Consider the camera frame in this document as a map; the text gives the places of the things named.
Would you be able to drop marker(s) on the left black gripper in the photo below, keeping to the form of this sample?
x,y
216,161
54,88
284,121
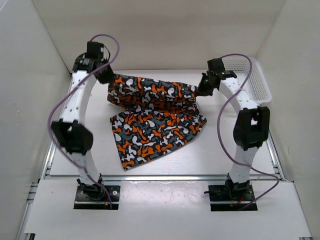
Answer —
x,y
109,78

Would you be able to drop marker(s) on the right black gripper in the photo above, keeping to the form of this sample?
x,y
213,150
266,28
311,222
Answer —
x,y
201,90

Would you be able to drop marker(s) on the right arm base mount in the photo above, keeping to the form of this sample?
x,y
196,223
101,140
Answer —
x,y
222,201

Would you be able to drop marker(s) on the white plastic basket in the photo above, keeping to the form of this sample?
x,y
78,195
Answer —
x,y
256,86

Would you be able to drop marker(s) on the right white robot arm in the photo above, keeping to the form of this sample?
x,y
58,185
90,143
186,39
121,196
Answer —
x,y
251,128

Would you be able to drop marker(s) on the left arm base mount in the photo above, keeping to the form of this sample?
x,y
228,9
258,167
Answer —
x,y
97,199

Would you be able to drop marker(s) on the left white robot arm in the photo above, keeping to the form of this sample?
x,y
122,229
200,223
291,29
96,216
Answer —
x,y
70,131

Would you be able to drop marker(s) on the orange camouflage shorts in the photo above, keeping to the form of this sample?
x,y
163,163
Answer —
x,y
158,117

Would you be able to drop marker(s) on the front aluminium rail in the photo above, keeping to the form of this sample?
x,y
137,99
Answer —
x,y
206,177

